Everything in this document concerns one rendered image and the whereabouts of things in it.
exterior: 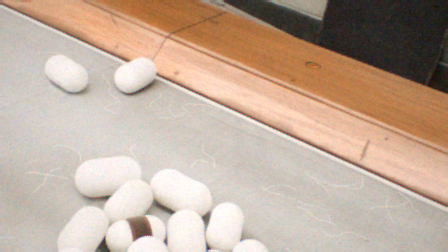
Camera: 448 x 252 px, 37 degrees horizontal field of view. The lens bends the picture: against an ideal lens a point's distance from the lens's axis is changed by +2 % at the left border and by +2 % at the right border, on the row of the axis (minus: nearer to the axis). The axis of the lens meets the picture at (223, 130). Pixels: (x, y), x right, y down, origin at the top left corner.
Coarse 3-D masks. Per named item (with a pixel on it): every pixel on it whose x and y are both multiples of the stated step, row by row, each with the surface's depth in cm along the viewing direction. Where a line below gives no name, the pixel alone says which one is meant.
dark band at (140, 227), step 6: (138, 216) 34; (144, 216) 34; (132, 222) 34; (138, 222) 34; (144, 222) 34; (132, 228) 33; (138, 228) 33; (144, 228) 34; (150, 228) 34; (132, 234) 33; (138, 234) 33; (144, 234) 33; (150, 234) 34
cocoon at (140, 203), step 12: (132, 180) 37; (120, 192) 35; (132, 192) 35; (144, 192) 36; (108, 204) 35; (120, 204) 35; (132, 204) 35; (144, 204) 36; (108, 216) 35; (120, 216) 35; (132, 216) 35
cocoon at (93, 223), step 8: (88, 208) 34; (96, 208) 34; (80, 216) 33; (88, 216) 33; (96, 216) 34; (104, 216) 34; (72, 224) 33; (80, 224) 33; (88, 224) 33; (96, 224) 33; (104, 224) 34; (64, 232) 32; (72, 232) 32; (80, 232) 32; (88, 232) 33; (96, 232) 33; (104, 232) 34; (64, 240) 32; (72, 240) 32; (80, 240) 32; (88, 240) 32; (96, 240) 33; (80, 248) 32; (88, 248) 32; (96, 248) 33
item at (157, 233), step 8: (152, 216) 34; (112, 224) 34; (120, 224) 33; (128, 224) 33; (152, 224) 34; (160, 224) 34; (112, 232) 33; (120, 232) 33; (128, 232) 33; (160, 232) 34; (112, 240) 33; (120, 240) 33; (128, 240) 33; (112, 248) 33; (120, 248) 33; (128, 248) 33
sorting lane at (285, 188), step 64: (0, 64) 50; (0, 128) 42; (64, 128) 44; (128, 128) 45; (192, 128) 46; (256, 128) 47; (0, 192) 37; (64, 192) 38; (256, 192) 41; (320, 192) 42; (384, 192) 43
